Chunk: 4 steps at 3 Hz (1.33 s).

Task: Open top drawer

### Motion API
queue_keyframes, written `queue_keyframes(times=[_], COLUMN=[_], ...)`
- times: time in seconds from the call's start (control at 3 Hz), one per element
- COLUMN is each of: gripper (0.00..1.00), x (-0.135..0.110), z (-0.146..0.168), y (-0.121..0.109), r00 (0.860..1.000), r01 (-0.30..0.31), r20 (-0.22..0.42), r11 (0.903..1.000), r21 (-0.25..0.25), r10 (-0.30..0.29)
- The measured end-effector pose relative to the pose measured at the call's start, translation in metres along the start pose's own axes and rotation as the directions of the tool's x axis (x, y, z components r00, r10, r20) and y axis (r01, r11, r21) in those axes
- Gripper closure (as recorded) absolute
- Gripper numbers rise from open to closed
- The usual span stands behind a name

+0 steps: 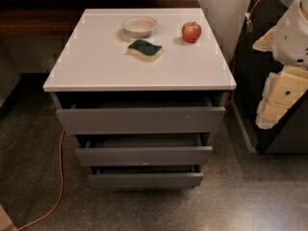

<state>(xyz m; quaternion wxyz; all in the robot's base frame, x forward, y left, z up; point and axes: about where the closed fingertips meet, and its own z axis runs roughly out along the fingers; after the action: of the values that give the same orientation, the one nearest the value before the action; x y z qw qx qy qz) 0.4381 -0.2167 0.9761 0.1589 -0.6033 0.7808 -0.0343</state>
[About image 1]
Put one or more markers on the grey middle drawer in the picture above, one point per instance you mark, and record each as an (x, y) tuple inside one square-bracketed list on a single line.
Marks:
[(149, 150)]

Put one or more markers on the white-topped drawer cabinet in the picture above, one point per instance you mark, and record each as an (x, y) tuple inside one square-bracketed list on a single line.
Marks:
[(95, 57)]

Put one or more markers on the grey top drawer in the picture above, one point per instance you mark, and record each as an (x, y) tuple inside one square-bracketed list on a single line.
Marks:
[(138, 112)]

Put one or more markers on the cream plastic bowl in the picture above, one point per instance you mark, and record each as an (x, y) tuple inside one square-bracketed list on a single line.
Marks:
[(139, 26)]

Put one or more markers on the grey drawer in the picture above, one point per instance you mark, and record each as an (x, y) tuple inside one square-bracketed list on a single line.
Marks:
[(157, 177), (138, 112), (149, 150)]

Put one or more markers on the green and yellow sponge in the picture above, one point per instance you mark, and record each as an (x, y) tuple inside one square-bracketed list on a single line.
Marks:
[(145, 50)]

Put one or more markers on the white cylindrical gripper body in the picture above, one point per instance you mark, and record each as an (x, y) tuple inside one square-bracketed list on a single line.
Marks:
[(293, 38)]

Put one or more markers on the red apple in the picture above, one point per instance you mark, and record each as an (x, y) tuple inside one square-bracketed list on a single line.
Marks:
[(191, 32)]

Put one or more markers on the dark wooden shelf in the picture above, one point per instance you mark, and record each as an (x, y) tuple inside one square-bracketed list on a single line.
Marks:
[(59, 17)]

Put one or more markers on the grey bottom drawer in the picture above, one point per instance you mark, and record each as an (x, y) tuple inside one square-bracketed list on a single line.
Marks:
[(157, 177)]

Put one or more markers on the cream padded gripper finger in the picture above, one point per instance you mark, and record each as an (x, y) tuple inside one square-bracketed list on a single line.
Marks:
[(264, 43), (281, 91)]

